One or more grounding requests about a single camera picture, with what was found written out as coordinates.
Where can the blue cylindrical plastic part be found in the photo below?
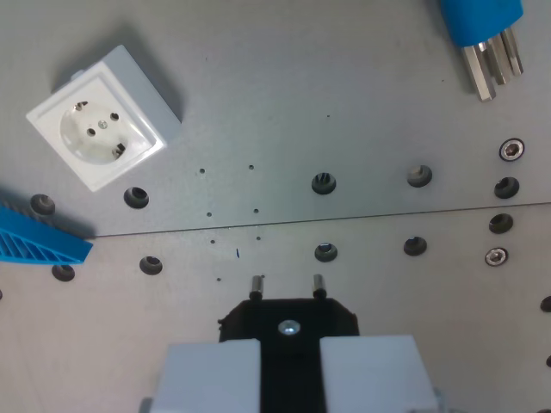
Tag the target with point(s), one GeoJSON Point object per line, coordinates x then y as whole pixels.
{"type": "Point", "coordinates": [482, 19]}

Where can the hex screw with black washer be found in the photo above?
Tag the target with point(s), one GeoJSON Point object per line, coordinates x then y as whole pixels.
{"type": "Point", "coordinates": [512, 150]}

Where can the black two-pin power plug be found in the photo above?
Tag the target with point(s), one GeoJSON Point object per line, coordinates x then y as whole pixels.
{"type": "Point", "coordinates": [290, 344]}

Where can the white wall socket box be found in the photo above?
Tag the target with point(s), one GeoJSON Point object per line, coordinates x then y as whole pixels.
{"type": "Point", "coordinates": [101, 133]}

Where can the long metal hex standoff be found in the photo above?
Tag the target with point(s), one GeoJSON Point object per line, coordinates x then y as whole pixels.
{"type": "Point", "coordinates": [480, 73]}

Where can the silver hex socket screw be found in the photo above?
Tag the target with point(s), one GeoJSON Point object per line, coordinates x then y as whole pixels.
{"type": "Point", "coordinates": [496, 257]}

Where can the blue ribbed plastic wedge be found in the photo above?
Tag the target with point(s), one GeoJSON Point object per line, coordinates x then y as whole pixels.
{"type": "Point", "coordinates": [34, 243]}

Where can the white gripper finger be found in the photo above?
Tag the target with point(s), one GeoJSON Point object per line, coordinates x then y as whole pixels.
{"type": "Point", "coordinates": [211, 378]}
{"type": "Point", "coordinates": [370, 374]}

